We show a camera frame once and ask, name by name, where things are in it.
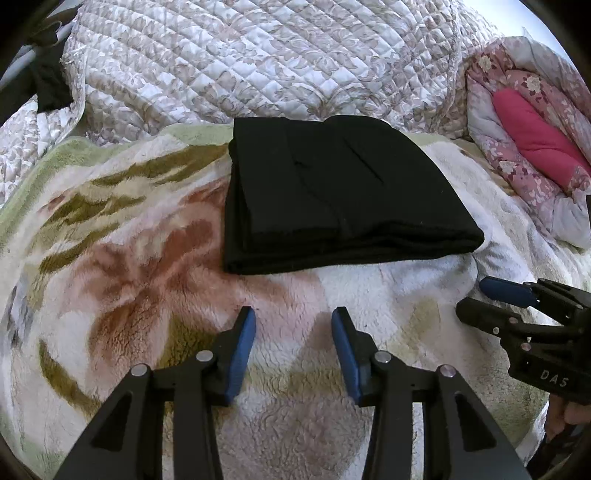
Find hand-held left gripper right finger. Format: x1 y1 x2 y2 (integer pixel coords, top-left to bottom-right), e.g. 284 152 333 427
331 306 532 480

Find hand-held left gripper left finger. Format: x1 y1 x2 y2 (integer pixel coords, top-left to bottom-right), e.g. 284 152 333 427
55 306 257 480

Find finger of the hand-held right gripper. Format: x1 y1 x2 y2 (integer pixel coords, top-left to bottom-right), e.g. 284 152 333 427
479 275 591 325
455 297 570 345

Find black pants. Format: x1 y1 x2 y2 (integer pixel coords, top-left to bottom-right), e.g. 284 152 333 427
223 115 485 276

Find person's right hand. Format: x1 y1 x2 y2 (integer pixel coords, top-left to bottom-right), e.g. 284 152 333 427
545 396 591 445

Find floral fleece blanket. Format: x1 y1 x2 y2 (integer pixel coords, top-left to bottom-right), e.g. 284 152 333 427
0 122 591 480

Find pink floral comforter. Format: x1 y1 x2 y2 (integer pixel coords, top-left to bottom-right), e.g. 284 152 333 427
464 37 591 250

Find quilted floral bedspread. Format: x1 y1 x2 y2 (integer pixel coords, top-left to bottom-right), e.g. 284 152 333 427
0 0 504 208

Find dark cloth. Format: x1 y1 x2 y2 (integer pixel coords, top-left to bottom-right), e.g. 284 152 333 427
30 55 75 114

